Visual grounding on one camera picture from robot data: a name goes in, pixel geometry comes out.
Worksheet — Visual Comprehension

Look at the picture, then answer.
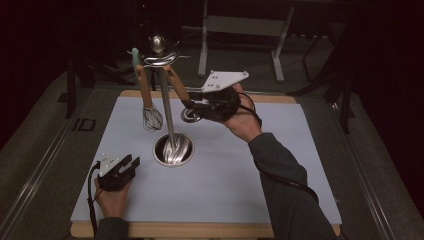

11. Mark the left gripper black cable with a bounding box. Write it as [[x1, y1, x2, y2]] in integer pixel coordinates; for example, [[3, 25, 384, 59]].
[[86, 161, 102, 237]]

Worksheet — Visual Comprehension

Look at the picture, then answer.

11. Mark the grey metal frame stand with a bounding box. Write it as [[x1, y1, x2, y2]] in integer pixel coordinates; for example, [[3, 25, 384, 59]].
[[181, 0, 297, 84]]

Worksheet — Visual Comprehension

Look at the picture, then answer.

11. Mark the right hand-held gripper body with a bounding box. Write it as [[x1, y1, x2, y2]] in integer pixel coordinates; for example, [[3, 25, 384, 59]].
[[190, 69, 250, 123]]

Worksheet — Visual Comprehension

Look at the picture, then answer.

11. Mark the black metal stand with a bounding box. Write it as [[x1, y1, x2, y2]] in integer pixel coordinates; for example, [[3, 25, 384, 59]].
[[57, 29, 136, 120], [287, 19, 357, 135]]

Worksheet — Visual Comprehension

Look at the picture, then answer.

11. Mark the metal floor rail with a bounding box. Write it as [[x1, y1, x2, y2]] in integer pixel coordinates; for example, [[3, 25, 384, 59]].
[[328, 99, 398, 240], [0, 89, 88, 240]]

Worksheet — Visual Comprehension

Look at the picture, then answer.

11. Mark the black rectangular floor bracket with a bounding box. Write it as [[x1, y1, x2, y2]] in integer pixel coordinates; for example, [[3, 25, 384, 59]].
[[72, 117, 97, 132]]

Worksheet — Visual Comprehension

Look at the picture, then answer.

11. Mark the person's right hand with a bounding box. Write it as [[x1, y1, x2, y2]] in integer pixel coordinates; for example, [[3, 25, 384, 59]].
[[220, 82, 264, 144]]

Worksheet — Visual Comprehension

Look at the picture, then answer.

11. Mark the white paper table cover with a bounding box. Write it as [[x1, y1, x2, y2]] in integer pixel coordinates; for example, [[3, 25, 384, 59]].
[[70, 95, 343, 225]]

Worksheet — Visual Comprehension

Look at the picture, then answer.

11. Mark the person's left hand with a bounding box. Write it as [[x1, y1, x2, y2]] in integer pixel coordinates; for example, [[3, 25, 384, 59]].
[[93, 178, 133, 220]]

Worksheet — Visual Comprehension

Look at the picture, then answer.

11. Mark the green-handled wire whisk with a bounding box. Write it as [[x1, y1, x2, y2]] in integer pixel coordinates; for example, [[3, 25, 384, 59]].
[[130, 47, 165, 133]]

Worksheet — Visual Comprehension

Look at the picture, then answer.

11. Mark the steel utensil stand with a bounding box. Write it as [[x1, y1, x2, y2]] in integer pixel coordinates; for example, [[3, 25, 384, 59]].
[[126, 34, 196, 168]]

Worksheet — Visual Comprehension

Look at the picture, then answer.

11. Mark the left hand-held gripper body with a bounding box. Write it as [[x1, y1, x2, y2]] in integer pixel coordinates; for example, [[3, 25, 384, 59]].
[[96, 153, 136, 193]]

